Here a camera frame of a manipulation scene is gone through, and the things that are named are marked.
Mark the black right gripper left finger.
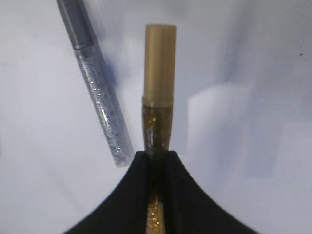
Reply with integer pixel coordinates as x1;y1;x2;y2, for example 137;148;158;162
66;151;149;234

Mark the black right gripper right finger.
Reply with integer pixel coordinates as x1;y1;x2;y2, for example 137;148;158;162
163;151;256;234

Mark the gold glitter pen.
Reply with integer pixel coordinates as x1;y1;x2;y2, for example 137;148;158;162
142;24;177;234

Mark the silver glitter pen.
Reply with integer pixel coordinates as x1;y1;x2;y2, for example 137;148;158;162
57;0;135;168

